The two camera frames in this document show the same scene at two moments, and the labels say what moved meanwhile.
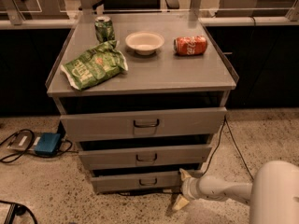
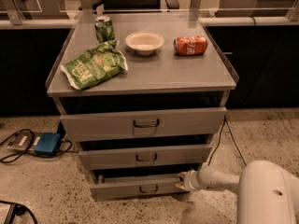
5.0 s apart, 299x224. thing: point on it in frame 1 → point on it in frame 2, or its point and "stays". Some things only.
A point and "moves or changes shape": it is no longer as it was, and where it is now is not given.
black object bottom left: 17,208 stays
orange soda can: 190,46 stays
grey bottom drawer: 151,183 moves or changes shape
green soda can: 105,30 stays
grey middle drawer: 145,157 stays
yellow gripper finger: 179,203 → 181,186
